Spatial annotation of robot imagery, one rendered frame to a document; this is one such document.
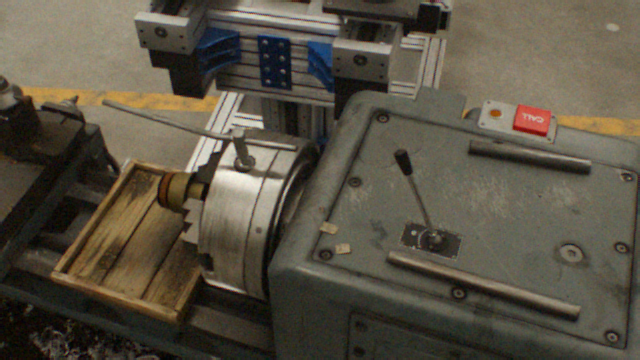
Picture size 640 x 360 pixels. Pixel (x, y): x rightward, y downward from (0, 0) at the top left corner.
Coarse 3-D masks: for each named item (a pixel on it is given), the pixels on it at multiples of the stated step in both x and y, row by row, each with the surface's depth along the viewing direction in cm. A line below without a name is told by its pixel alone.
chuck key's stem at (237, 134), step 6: (234, 132) 116; (240, 132) 115; (234, 138) 115; (240, 138) 115; (234, 144) 117; (240, 144) 117; (240, 150) 118; (246, 150) 119; (240, 156) 119; (246, 156) 120; (246, 162) 122
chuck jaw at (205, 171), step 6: (228, 132) 134; (222, 144) 133; (228, 144) 133; (222, 150) 133; (210, 156) 134; (216, 156) 134; (222, 156) 134; (210, 162) 134; (216, 162) 134; (198, 168) 135; (204, 168) 135; (210, 168) 135; (198, 174) 136; (204, 174) 135; (210, 174) 135; (198, 180) 136; (204, 180) 135; (210, 180) 135
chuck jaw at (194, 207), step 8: (192, 200) 134; (184, 208) 133; (192, 208) 133; (200, 208) 133; (184, 216) 134; (192, 216) 131; (200, 216) 131; (184, 224) 131; (192, 224) 130; (192, 232) 128; (184, 240) 126; (192, 240) 126; (184, 248) 128; (192, 248) 127; (200, 256) 125; (208, 256) 125; (200, 264) 127; (208, 264) 126
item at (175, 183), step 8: (168, 176) 137; (176, 176) 137; (184, 176) 136; (192, 176) 136; (160, 184) 137; (168, 184) 137; (176, 184) 135; (184, 184) 135; (192, 184) 136; (200, 184) 136; (208, 184) 138; (160, 192) 137; (168, 192) 136; (176, 192) 135; (184, 192) 134; (192, 192) 135; (200, 192) 135; (160, 200) 137; (168, 200) 136; (176, 200) 135; (184, 200) 135; (200, 200) 135; (168, 208) 139; (176, 208) 136
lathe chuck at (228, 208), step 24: (216, 168) 123; (264, 168) 122; (216, 192) 121; (240, 192) 120; (216, 216) 121; (240, 216) 120; (216, 240) 121; (240, 240) 120; (216, 264) 124; (240, 264) 122; (240, 288) 127
